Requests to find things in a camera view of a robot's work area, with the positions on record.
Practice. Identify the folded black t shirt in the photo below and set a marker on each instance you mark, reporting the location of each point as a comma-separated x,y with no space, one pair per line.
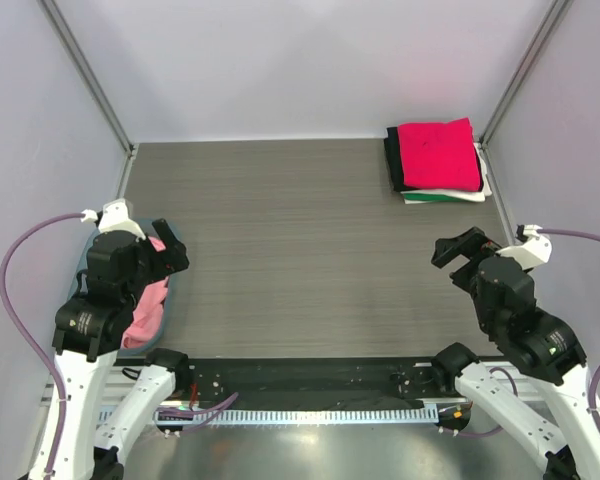
393,159

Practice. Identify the folded white t shirt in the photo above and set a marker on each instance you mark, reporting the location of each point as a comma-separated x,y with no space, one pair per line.
470,197

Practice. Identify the light pink t shirt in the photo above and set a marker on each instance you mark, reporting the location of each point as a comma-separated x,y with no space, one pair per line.
147,316

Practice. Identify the aluminium frame post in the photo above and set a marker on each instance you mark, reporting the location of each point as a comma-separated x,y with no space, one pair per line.
549,24
71,45

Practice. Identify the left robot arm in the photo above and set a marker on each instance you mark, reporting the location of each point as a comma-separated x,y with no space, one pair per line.
121,263

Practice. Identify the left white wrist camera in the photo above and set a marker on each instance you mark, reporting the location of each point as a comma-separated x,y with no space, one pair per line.
114,216

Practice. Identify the left aluminium frame post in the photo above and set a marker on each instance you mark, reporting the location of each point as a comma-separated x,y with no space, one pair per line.
71,45

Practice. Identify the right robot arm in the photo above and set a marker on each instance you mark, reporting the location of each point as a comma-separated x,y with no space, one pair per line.
541,346

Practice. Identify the blue plastic bin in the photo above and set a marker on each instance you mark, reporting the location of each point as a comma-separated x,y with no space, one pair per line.
146,226

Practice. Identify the folded magenta t shirt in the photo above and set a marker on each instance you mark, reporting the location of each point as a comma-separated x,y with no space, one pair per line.
438,155

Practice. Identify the folded green t shirt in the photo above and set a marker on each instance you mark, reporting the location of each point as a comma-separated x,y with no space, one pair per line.
418,197

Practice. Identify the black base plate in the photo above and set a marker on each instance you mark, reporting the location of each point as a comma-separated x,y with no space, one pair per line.
315,384

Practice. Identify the white slotted cable duct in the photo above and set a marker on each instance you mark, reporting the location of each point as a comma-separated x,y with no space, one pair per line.
426,415

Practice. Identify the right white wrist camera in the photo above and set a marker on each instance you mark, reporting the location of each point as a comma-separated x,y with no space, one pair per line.
534,248

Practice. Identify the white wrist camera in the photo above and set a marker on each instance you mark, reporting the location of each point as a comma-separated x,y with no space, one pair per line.
534,248
114,216

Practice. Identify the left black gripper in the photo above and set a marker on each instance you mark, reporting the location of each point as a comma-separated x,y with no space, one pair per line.
167,252

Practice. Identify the right aluminium frame post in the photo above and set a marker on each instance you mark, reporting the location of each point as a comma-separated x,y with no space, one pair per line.
549,24

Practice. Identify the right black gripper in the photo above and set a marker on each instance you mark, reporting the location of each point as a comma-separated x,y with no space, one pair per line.
466,255

